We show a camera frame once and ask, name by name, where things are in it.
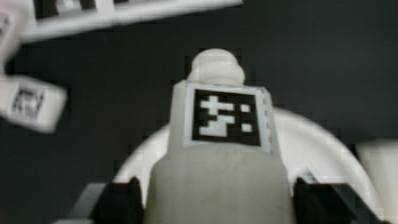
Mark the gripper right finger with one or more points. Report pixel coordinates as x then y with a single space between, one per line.
328 204

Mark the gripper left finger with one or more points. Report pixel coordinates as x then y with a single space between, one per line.
108 204

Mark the white round table top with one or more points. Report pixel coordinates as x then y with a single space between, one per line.
316 158

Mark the white cylindrical table leg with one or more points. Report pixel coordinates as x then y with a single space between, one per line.
218 179

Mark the white L-shaped corner fence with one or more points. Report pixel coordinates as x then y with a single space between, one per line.
378 160

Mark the white cross-shaped table base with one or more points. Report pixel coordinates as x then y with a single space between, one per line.
32 99

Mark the white marker sheet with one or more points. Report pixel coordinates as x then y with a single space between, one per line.
64 17

